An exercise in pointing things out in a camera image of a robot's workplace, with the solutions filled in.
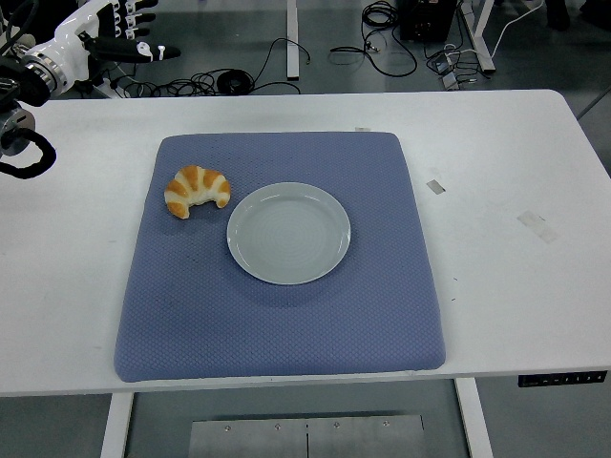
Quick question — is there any grey power strip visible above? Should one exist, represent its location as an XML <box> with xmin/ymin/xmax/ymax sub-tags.
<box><xmin>426</xmin><ymin>51</ymin><xmax>463</xmax><ymax>91</ymax></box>

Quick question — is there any person's leg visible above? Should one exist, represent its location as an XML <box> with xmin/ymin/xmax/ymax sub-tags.
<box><xmin>545</xmin><ymin>0</ymin><xmax>573</xmax><ymax>32</ymax></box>

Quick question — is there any white table leg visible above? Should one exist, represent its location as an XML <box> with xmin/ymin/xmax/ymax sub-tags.
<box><xmin>453</xmin><ymin>378</ymin><xmax>495</xmax><ymax>458</ymax></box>
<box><xmin>98</xmin><ymin>391</ymin><xmax>137</xmax><ymax>458</ymax></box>

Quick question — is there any white floor beam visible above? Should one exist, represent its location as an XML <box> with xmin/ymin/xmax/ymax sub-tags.
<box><xmin>284</xmin><ymin>0</ymin><xmax>302</xmax><ymax>79</ymax></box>

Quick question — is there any black equipment box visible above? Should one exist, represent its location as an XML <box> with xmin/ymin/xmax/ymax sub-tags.
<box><xmin>399</xmin><ymin>0</ymin><xmax>458</xmax><ymax>42</ymax></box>

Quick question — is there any coiled black cable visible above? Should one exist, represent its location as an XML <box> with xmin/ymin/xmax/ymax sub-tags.
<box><xmin>216</xmin><ymin>68</ymin><xmax>253</xmax><ymax>95</ymax></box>

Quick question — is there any black cable bundle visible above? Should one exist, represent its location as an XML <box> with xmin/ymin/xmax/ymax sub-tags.
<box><xmin>328</xmin><ymin>0</ymin><xmax>419</xmax><ymax>78</ymax></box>

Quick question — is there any white desk leg frame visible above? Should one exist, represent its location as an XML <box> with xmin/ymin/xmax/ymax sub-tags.
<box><xmin>465</xmin><ymin>0</ymin><xmax>496</xmax><ymax>73</ymax></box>

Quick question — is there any blue quilted mat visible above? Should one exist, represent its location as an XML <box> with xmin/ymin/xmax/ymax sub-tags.
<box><xmin>113</xmin><ymin>132</ymin><xmax>448</xmax><ymax>385</ymax></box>

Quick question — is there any croissant bread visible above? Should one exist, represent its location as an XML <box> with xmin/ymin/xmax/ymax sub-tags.
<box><xmin>163</xmin><ymin>164</ymin><xmax>233</xmax><ymax>220</ymax></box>

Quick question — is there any white cable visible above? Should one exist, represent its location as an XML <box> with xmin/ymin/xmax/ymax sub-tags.
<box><xmin>490</xmin><ymin>0</ymin><xmax>546</xmax><ymax>57</ymax></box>

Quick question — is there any grey round plate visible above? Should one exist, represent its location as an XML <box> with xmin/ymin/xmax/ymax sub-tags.
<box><xmin>225</xmin><ymin>181</ymin><xmax>353</xmax><ymax>286</ymax></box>

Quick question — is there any black table control panel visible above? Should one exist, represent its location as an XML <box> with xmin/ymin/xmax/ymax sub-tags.
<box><xmin>517</xmin><ymin>369</ymin><xmax>608</xmax><ymax>388</ymax></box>

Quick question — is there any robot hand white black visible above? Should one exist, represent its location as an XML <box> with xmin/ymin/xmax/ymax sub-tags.
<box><xmin>50</xmin><ymin>0</ymin><xmax>182</xmax><ymax>86</ymax></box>

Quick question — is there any large grey tape piece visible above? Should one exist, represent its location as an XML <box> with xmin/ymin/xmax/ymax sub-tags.
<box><xmin>516</xmin><ymin>209</ymin><xmax>561</xmax><ymax>245</ymax></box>

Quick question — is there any long black cable loop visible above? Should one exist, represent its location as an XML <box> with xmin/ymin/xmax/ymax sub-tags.
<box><xmin>247</xmin><ymin>36</ymin><xmax>314</xmax><ymax>94</ymax></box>

